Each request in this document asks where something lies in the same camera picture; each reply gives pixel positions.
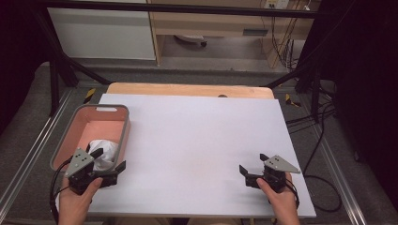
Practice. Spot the white cloth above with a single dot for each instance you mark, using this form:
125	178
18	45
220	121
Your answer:
108	153

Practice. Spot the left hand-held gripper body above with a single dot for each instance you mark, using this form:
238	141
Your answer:
82	175

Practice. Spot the wooden desk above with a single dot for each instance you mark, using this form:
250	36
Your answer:
216	23

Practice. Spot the aluminium rail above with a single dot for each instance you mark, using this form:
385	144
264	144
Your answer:
339	175
29	159

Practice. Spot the person's left hand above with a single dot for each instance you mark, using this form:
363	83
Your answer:
75	203

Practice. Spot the yellow and black tape marker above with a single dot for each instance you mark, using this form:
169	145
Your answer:
292	101
89	95

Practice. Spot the white power strip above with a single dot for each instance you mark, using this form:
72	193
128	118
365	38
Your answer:
277	3

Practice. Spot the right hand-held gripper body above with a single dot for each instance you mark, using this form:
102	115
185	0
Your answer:
275	176

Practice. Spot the white table board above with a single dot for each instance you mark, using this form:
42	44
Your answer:
200	140

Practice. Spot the person's right hand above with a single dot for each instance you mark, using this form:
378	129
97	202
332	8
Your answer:
281	200

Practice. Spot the pink basket with grey rim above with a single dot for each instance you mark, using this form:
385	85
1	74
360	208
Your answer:
94	125

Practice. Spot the black metal frame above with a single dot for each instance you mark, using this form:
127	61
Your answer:
175	8

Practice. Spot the wooden table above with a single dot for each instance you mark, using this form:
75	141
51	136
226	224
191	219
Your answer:
175	89

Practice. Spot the white cabinet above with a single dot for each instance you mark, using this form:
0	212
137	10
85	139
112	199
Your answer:
103	34

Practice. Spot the white chair base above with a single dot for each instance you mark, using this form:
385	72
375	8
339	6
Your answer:
192	39

